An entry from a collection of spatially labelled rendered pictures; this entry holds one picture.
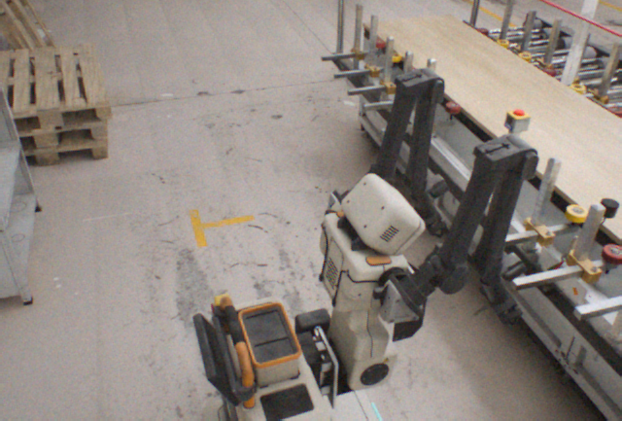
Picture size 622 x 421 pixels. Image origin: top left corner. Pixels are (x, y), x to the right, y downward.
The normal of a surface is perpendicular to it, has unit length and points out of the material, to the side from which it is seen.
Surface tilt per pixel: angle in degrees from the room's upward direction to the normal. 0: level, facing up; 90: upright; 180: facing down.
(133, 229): 0
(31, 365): 0
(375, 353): 90
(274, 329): 0
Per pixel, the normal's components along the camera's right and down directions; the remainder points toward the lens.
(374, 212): -0.68, -0.43
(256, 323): 0.02, -0.82
